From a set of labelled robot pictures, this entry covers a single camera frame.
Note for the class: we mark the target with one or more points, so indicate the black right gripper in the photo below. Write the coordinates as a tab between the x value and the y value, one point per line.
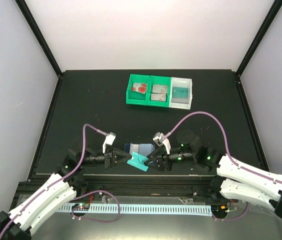
164	162

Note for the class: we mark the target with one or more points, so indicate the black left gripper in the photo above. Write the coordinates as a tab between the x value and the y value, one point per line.
108	155

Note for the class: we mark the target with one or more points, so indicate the teal card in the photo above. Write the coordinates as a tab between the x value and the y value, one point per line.
138	161
180	92

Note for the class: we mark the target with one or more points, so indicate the pink blossom card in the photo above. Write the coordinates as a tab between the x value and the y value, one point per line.
161	97

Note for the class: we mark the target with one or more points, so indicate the red circle card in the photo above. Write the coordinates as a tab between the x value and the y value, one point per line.
143	88
135	86

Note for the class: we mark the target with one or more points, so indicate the blue leather card holder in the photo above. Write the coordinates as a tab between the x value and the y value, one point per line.
143	149

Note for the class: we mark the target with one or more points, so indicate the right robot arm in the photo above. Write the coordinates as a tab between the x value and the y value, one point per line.
234	179

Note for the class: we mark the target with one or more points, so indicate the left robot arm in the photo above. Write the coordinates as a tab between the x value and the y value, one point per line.
63	186

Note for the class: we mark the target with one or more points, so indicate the white patterned card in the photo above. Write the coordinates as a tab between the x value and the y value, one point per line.
155	88

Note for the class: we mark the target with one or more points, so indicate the white bin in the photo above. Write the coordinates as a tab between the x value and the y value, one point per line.
181	103

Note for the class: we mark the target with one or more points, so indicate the green bin left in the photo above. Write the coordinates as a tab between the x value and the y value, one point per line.
135	98

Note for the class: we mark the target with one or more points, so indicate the green bin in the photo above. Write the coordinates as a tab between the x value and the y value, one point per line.
135	98
159	85

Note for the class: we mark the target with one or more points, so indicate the left circuit board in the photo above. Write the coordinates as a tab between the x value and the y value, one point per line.
81	206

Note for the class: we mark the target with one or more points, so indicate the light blue slotted strip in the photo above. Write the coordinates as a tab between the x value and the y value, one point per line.
141	209

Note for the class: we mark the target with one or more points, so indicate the green bin middle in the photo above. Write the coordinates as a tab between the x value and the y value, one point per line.
159	85

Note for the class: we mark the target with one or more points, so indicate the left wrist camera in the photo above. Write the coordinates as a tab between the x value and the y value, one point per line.
109	139

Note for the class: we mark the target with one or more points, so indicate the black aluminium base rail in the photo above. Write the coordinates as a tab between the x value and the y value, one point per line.
149	185

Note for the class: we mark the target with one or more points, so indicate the black frame post left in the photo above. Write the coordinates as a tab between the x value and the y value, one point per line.
25	10

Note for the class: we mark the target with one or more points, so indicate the black frame post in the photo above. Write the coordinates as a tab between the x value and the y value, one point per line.
25	10
266	23

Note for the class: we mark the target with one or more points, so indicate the black frame post right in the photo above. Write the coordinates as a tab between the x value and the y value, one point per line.
266	23

